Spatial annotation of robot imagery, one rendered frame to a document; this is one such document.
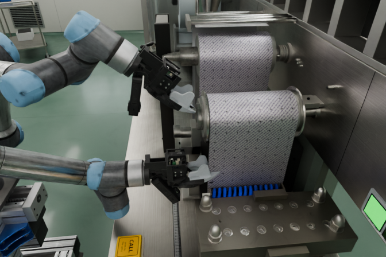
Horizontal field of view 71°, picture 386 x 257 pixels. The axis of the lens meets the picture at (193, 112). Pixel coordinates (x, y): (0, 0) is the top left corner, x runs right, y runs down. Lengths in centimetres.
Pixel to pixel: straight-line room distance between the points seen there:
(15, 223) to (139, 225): 63
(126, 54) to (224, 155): 38
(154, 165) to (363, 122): 51
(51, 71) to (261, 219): 63
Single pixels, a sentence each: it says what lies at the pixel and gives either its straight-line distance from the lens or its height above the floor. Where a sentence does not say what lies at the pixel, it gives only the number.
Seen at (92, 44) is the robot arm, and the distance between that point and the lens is 64.
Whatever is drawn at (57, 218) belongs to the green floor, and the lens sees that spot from 228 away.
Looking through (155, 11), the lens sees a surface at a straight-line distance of 163.
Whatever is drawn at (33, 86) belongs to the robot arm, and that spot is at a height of 141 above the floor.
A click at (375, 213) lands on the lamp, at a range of 71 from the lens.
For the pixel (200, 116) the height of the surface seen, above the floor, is 127.
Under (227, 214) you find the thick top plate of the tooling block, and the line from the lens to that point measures 80.
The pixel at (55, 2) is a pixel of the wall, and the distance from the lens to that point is 661.
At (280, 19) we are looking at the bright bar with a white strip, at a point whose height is 145.
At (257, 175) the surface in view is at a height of 107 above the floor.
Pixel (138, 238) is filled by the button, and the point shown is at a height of 92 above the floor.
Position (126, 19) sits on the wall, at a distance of 634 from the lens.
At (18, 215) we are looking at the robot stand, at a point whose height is 73.
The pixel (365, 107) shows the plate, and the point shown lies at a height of 136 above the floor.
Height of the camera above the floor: 166
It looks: 32 degrees down
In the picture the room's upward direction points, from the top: straight up
